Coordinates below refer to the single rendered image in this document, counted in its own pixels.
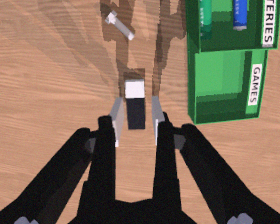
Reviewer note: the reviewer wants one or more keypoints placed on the green aa battery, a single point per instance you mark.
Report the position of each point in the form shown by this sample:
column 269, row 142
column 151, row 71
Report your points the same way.
column 206, row 19

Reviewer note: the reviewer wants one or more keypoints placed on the grey metal bolt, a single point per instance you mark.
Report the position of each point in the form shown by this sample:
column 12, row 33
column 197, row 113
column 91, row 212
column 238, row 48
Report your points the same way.
column 111, row 18

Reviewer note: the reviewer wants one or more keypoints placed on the blue aa battery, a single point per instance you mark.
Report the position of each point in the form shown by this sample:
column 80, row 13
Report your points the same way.
column 239, row 14

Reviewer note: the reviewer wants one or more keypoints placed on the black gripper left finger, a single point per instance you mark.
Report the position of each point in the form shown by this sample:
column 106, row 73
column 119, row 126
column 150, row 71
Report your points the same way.
column 46, row 196

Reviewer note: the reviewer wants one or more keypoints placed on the green three-compartment bin rack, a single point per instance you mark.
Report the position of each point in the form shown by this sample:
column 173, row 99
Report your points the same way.
column 223, row 83

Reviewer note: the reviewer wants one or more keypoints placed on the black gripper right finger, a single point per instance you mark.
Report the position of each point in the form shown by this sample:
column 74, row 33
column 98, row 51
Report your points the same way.
column 228, row 198

